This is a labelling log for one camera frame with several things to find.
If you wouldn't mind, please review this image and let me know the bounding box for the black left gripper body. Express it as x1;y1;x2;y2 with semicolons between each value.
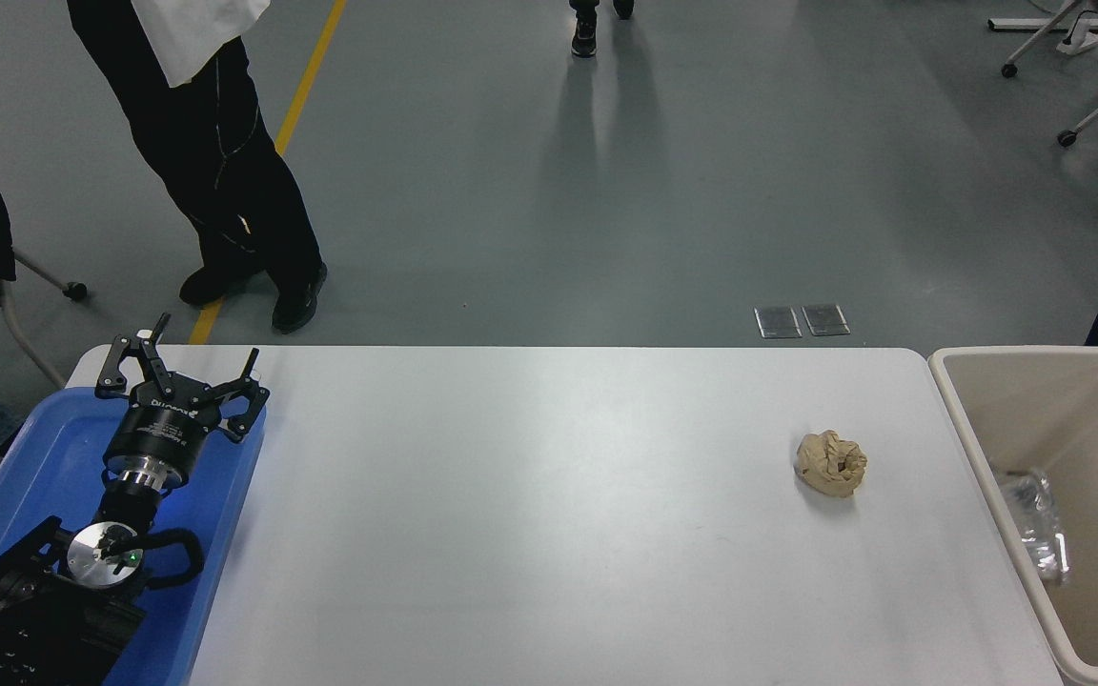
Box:
103;373;218;477

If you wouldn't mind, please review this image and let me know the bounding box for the silver foil tray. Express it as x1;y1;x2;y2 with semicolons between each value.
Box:
995;469;1072;584

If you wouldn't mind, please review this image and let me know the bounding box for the metal floor plate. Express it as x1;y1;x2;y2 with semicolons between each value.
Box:
803;304;851;338
755;307;803;340

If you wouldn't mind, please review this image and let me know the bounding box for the grey chair with casters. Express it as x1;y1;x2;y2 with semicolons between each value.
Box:
0;248;89;390

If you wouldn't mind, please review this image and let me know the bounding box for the large pale plastic bin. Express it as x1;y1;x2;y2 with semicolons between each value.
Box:
927;347;1098;686

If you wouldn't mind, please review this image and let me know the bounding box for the blue plastic tray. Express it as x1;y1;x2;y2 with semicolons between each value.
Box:
0;385;269;686

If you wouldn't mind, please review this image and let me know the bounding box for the crumpled tan paper ball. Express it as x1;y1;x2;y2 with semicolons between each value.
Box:
794;430;869;498

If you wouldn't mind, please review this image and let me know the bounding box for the white chair base with casters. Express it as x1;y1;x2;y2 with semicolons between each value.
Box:
1000;0;1098;149

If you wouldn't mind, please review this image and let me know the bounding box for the white floor bar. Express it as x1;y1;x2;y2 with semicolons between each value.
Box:
987;17;1098;33

